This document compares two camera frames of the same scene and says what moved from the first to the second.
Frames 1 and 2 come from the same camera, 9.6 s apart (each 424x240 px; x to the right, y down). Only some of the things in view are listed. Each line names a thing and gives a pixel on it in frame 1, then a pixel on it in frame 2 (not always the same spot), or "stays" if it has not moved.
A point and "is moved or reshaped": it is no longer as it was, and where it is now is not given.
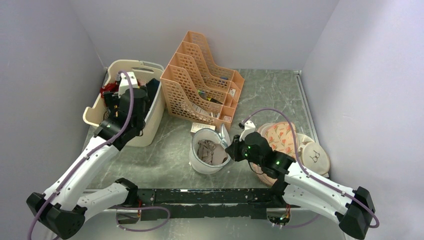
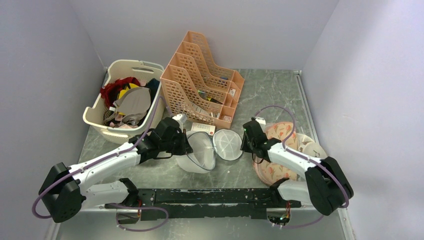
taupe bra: [211, 153] is moved or reshaped
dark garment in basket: [152, 87] stays
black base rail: [158, 203] stays
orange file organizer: [192, 88] stays
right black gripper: [233, 150] → [244, 147]
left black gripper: [111, 99] → [185, 147]
